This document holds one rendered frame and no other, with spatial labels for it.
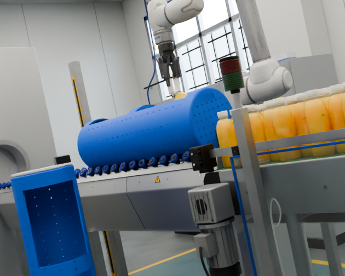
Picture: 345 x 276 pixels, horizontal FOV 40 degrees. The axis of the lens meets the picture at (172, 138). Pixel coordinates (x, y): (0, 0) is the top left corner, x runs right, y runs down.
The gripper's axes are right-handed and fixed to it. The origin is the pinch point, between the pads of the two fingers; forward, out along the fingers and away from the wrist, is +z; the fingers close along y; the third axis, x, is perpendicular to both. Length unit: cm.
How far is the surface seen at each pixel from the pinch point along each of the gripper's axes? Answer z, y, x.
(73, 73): -34, -24, -119
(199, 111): 15.3, 13.1, 25.1
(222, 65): 5, 44, 67
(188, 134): 23.7, 18.3, 21.4
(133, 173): 36.4, 16.4, -21.7
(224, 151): 32, 25, 45
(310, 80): 2, -171, -29
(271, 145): 33, 25, 66
